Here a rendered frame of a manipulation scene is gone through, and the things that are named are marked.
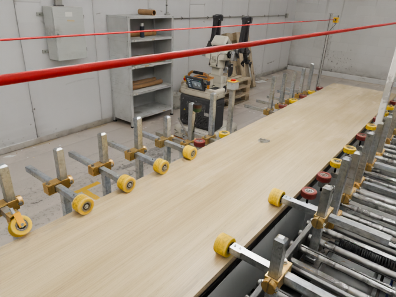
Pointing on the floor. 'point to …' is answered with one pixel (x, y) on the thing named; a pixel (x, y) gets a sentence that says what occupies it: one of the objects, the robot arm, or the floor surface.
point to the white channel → (386, 91)
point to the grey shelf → (121, 74)
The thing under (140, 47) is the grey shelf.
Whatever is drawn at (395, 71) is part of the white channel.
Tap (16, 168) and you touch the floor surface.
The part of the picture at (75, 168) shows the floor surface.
